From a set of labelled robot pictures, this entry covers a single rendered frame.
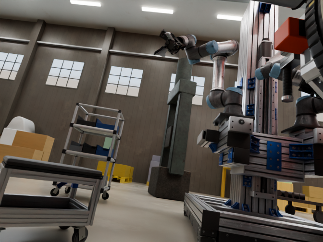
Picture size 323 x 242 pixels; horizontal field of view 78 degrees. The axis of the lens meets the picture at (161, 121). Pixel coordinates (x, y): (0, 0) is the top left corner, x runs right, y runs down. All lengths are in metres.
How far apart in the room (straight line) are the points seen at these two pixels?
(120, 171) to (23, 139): 2.66
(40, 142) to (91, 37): 7.01
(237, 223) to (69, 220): 0.82
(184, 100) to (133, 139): 4.51
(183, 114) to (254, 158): 2.59
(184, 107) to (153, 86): 4.92
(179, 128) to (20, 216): 3.09
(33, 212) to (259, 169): 1.19
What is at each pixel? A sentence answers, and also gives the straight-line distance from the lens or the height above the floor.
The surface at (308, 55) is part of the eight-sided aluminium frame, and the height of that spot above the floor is 0.80.
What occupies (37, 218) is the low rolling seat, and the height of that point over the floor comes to 0.12.
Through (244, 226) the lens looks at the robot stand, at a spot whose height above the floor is 0.18.
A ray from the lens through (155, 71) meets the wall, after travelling 9.01.
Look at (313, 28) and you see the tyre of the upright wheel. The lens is 0.72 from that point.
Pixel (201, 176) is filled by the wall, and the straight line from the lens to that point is 7.91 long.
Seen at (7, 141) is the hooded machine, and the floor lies 0.68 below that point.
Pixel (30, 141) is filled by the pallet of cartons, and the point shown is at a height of 0.60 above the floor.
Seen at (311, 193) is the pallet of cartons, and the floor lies 0.57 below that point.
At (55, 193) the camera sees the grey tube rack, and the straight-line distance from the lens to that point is 2.39.
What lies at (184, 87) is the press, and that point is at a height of 2.09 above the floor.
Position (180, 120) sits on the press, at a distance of 3.78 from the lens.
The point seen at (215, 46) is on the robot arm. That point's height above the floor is 1.18.
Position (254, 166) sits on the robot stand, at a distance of 1.40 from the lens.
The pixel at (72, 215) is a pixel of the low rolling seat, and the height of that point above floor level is 0.14.
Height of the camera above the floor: 0.36
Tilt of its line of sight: 15 degrees up
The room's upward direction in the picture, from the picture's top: 9 degrees clockwise
